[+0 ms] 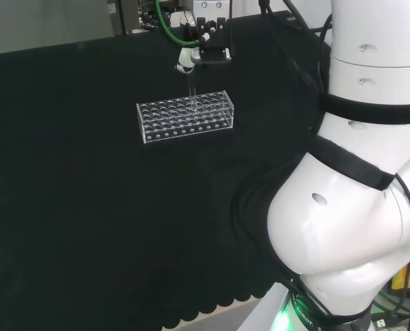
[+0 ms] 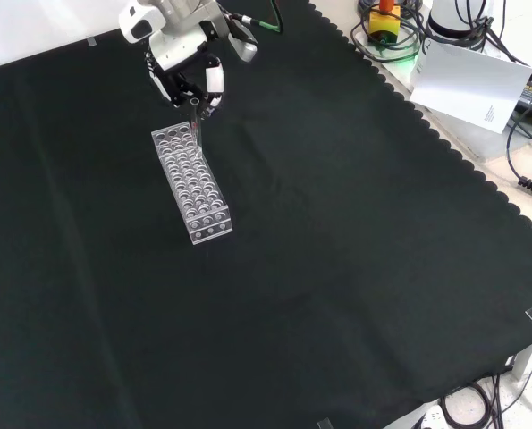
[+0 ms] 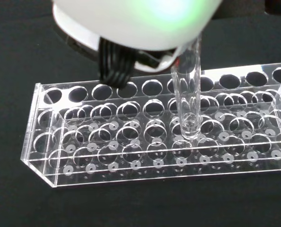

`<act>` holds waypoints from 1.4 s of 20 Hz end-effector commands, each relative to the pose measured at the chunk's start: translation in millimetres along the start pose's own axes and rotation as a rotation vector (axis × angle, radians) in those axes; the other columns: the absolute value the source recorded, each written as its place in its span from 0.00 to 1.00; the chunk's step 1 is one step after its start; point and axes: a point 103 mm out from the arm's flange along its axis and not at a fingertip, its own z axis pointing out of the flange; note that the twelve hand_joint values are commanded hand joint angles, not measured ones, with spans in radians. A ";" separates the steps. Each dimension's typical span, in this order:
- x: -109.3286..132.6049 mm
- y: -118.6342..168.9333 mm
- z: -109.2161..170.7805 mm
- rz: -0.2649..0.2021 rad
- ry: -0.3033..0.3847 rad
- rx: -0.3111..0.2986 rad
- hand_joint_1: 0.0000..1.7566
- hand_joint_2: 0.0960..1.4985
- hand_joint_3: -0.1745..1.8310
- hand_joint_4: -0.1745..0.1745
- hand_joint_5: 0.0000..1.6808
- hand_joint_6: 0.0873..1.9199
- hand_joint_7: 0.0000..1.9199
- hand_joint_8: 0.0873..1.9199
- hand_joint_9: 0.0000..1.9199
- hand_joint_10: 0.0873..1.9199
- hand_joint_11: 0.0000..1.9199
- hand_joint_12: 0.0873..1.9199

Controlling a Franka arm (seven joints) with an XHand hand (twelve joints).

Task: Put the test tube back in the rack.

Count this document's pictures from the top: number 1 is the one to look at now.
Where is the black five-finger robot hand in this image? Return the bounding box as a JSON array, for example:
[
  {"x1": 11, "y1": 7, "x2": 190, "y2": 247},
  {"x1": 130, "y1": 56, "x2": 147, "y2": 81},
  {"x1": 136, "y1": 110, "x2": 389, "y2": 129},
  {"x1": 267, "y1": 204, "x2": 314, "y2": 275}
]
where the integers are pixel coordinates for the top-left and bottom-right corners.
[{"x1": 176, "y1": 0, "x2": 234, "y2": 74}]

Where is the clear glass test tube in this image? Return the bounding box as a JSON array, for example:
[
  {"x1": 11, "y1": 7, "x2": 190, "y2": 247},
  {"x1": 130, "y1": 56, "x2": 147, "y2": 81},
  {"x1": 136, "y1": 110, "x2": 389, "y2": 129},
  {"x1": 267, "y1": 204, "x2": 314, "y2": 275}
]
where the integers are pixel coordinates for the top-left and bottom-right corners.
[{"x1": 187, "y1": 70, "x2": 198, "y2": 112}]

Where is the clear acrylic test tube rack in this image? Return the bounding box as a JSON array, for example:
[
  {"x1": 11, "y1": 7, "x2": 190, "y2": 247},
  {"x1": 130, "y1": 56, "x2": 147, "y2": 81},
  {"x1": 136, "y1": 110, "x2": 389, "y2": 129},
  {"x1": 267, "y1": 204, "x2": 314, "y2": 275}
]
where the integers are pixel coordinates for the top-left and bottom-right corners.
[{"x1": 136, "y1": 90, "x2": 234, "y2": 145}]

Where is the grey cabinet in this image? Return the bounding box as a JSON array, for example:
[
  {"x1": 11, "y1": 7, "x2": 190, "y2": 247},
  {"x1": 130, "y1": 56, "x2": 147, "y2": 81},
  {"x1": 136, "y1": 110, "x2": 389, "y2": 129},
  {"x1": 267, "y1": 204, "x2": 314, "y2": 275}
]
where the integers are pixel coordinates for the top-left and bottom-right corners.
[{"x1": 0, "y1": 0, "x2": 128, "y2": 57}]

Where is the black scalloped bench cloth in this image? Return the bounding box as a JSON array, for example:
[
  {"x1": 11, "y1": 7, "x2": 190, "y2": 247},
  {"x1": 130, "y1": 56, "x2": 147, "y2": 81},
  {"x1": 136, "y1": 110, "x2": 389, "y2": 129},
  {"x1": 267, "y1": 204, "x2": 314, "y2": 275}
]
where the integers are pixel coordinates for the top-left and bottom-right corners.
[{"x1": 0, "y1": 9, "x2": 333, "y2": 331}]

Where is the yellow stop button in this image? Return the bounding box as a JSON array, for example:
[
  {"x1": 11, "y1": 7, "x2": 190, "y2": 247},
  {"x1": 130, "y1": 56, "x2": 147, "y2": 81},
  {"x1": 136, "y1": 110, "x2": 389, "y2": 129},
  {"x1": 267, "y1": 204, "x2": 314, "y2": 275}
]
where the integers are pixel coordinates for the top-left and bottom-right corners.
[{"x1": 389, "y1": 263, "x2": 410, "y2": 294}]

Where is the green cable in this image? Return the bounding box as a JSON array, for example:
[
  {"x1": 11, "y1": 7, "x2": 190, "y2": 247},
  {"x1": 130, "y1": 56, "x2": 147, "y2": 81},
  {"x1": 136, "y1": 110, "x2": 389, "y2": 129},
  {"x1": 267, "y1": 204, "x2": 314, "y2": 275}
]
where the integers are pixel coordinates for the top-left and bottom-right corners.
[{"x1": 155, "y1": 0, "x2": 201, "y2": 48}]

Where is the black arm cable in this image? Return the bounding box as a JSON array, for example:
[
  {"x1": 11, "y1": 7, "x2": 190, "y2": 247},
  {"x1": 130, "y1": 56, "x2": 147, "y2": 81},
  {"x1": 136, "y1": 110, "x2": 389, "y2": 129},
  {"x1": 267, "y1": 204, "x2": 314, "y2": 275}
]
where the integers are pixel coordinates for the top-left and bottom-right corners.
[{"x1": 258, "y1": 0, "x2": 333, "y2": 135}]

